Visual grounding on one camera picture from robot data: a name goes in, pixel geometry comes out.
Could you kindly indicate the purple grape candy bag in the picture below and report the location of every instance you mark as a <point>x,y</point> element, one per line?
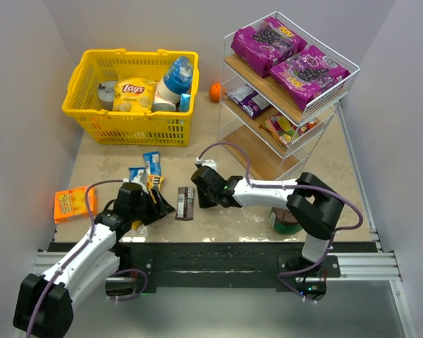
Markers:
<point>268,45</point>
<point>308,74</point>

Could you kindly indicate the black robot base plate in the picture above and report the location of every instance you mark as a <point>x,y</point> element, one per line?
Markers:
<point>205,265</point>

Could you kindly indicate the dark purple candy bag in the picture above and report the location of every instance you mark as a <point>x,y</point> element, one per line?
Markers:
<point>249,100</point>

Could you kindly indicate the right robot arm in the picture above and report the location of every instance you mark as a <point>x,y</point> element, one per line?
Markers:
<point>312,203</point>

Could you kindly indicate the yellow plastic shopping basket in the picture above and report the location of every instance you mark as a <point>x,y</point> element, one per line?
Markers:
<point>161,128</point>

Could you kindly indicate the Fox's fruits candy bag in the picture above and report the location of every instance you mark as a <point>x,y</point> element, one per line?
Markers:
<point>283,131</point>

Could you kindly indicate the orange snack box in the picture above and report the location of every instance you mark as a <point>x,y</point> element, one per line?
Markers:
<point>70,204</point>

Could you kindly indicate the orange fruit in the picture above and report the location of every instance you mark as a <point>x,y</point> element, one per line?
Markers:
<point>215,92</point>

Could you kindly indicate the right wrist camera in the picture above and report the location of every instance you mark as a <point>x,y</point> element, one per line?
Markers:
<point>200,162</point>

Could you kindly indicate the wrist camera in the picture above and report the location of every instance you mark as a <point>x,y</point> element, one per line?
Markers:
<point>200,162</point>
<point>140,179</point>

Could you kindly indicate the grey crumpled paper cups pack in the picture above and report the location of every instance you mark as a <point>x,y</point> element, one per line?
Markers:
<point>106,94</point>

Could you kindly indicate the brown chocolate bar wrapper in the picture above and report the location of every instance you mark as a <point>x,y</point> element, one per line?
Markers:
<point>185,203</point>

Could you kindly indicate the teal foil box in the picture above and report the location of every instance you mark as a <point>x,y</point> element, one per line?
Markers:
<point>184,104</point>

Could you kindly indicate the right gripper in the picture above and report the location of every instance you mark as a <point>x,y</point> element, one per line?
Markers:
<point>204,190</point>

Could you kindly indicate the blue small snack packet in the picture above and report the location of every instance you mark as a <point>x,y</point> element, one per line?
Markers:
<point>152,163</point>

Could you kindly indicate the yellow Lays chips bag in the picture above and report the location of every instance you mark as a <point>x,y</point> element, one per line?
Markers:
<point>134,94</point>

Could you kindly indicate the green brown tin can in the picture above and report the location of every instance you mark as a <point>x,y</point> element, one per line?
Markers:
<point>283,222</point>

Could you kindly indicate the small yellow M&M's bag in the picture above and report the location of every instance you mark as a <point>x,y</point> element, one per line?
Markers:
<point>154,182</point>

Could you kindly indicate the white wire wooden shelf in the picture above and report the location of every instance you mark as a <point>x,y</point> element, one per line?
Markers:
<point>280,88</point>

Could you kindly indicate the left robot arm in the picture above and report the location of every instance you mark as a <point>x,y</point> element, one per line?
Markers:
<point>46,303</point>

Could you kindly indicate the blue white wrapped roll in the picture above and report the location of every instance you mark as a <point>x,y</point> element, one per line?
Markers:
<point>176,81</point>

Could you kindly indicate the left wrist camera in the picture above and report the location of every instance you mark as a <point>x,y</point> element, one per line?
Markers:
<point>140,179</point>

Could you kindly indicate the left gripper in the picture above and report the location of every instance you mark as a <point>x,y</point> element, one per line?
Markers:
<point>152,203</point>

